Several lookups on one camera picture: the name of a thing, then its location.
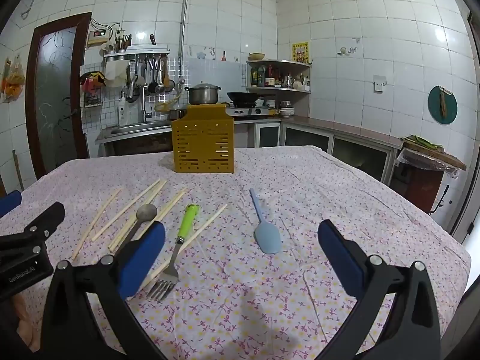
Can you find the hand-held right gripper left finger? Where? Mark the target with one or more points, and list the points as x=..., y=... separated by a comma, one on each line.
x=144, y=257

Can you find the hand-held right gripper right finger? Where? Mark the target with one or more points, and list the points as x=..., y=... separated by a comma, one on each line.
x=337, y=260

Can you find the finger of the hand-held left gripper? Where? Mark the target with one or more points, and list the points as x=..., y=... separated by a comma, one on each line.
x=45, y=217
x=9, y=201

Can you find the yellow slotted utensil holder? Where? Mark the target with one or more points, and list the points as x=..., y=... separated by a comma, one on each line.
x=202, y=146

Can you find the person's left hand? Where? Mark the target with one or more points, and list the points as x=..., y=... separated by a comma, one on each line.
x=25, y=322

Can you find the metal spoon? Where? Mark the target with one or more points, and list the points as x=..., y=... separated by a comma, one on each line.
x=146, y=212

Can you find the light blue silicone spatula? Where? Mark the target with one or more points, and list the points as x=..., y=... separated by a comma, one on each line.
x=267, y=238

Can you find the pink floral tablecloth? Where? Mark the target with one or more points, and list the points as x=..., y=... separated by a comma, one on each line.
x=240, y=307

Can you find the brown frosted glass door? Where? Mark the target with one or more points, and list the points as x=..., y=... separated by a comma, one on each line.
x=56, y=101

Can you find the kitchen base cabinets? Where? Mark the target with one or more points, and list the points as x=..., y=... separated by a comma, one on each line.
x=337, y=146

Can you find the plastic bag with oranges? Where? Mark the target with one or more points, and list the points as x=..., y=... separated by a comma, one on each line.
x=13, y=82

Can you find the steel kitchen sink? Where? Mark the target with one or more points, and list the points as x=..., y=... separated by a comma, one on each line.
x=135, y=129

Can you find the white dish soap bottle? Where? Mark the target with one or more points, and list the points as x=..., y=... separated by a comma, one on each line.
x=122, y=112

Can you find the wooden cutting board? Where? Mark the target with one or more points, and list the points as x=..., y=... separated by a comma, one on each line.
x=438, y=157

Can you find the red and yellow gloves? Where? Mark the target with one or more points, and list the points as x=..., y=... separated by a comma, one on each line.
x=92, y=80

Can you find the metal faucet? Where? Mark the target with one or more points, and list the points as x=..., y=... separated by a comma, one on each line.
x=143, y=108

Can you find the green vegetables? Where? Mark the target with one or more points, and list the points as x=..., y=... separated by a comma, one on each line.
x=423, y=141

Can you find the steel cooking pot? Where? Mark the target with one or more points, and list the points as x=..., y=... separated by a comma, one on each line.
x=202, y=95

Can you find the steel gas stove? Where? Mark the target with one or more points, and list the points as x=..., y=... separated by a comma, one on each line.
x=249, y=111

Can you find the round green cutting board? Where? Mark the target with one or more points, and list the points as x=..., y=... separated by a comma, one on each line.
x=435, y=108

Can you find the corner shelf with bottles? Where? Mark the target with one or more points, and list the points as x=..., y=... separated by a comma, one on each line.
x=277, y=88

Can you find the black wok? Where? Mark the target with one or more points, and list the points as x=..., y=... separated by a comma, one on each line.
x=243, y=97

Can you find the bowl on shelf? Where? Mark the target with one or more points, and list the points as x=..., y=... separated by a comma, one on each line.
x=257, y=56

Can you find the white wall socket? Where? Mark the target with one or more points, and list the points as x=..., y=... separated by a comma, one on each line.
x=379, y=83

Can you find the beige wall control box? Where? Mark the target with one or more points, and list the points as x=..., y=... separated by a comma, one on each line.
x=97, y=38

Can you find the wall rack with hanging utensils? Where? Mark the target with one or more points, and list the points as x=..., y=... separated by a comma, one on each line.
x=135, y=53

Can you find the yellow wall poster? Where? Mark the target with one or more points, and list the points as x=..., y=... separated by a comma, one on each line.
x=300, y=52

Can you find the metal wall pipe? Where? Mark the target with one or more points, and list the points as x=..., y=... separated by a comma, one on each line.
x=183, y=26

